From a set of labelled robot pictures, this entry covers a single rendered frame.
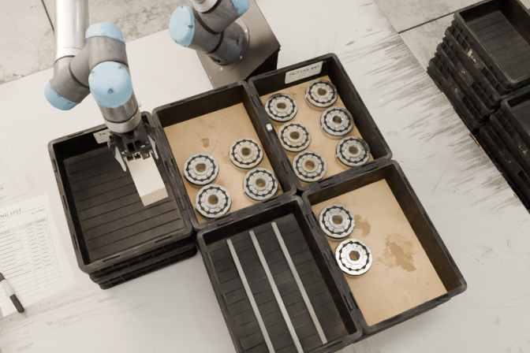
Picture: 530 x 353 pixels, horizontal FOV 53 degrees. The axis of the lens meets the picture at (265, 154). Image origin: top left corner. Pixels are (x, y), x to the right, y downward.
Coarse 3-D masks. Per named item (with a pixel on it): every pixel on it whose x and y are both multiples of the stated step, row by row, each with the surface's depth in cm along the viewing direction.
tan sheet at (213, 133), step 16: (224, 112) 167; (240, 112) 168; (176, 128) 164; (192, 128) 164; (208, 128) 164; (224, 128) 165; (240, 128) 165; (176, 144) 162; (192, 144) 162; (208, 144) 162; (224, 144) 162; (176, 160) 159; (224, 160) 160; (224, 176) 157; (240, 176) 158; (192, 192) 155; (240, 192) 155; (240, 208) 153
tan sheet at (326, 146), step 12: (300, 84) 173; (264, 96) 171; (300, 96) 171; (300, 108) 169; (300, 120) 167; (312, 120) 167; (312, 132) 165; (312, 144) 164; (324, 144) 164; (336, 144) 164; (288, 156) 161; (324, 156) 162; (312, 168) 160; (336, 168) 160
